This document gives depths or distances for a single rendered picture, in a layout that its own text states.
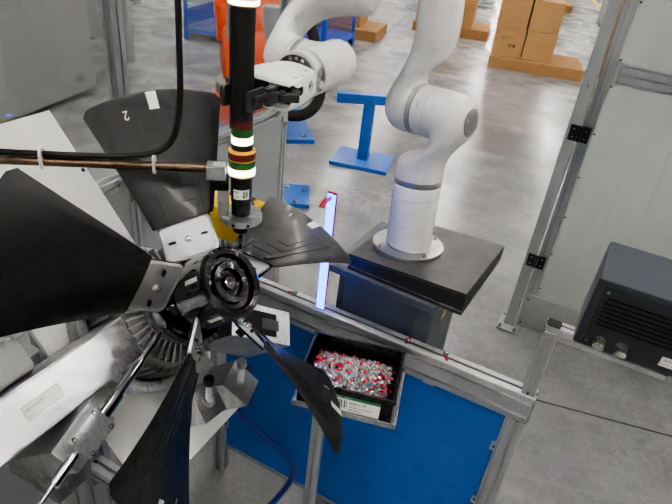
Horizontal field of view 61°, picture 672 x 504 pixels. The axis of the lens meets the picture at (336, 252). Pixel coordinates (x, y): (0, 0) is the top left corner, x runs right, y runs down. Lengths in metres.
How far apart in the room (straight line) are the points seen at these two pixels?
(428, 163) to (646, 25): 1.31
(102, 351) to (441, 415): 0.87
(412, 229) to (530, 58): 6.98
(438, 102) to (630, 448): 1.77
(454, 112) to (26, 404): 1.00
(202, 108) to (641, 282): 0.83
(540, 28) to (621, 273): 7.25
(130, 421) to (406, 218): 0.79
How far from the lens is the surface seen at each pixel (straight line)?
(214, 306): 0.89
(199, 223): 0.98
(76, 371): 0.95
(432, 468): 1.66
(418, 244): 1.49
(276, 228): 1.16
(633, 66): 2.53
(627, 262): 1.17
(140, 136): 1.02
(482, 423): 1.49
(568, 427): 2.64
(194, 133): 1.02
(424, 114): 1.37
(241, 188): 0.94
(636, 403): 2.91
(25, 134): 1.18
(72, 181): 1.18
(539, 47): 8.33
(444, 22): 1.35
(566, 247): 2.78
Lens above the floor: 1.76
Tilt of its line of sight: 32 degrees down
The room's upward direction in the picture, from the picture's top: 7 degrees clockwise
